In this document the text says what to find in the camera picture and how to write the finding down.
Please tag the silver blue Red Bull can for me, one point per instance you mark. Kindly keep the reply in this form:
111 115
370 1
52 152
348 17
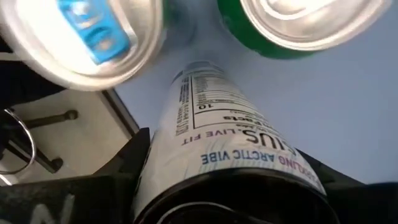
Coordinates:
77 46

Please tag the white Celsius Arctic Vibe can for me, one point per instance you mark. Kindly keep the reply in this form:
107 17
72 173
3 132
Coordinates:
217 140

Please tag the green Sprite can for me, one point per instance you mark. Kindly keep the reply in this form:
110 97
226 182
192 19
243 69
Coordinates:
311 21

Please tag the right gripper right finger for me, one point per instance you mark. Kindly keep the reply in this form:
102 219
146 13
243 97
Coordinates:
367 205

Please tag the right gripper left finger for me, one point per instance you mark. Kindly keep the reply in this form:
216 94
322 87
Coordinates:
109 193

